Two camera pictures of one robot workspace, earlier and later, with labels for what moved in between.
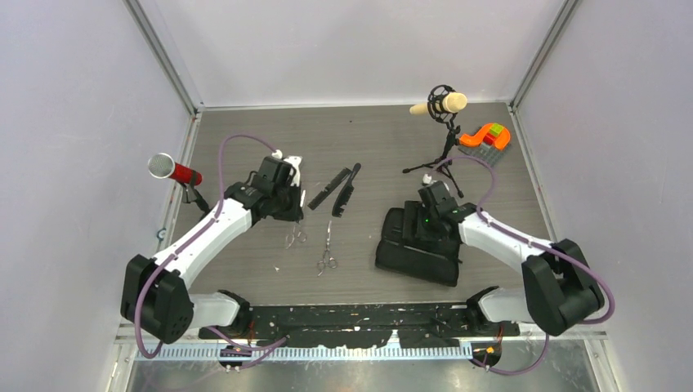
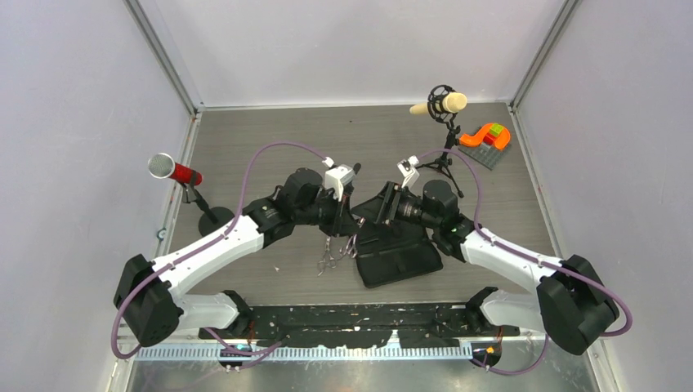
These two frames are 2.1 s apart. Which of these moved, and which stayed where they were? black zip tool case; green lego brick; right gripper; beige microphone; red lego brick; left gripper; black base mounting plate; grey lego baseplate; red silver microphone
Moved: black zip tool case; left gripper; right gripper
Stayed: grey lego baseplate; red silver microphone; black base mounting plate; red lego brick; beige microphone; green lego brick
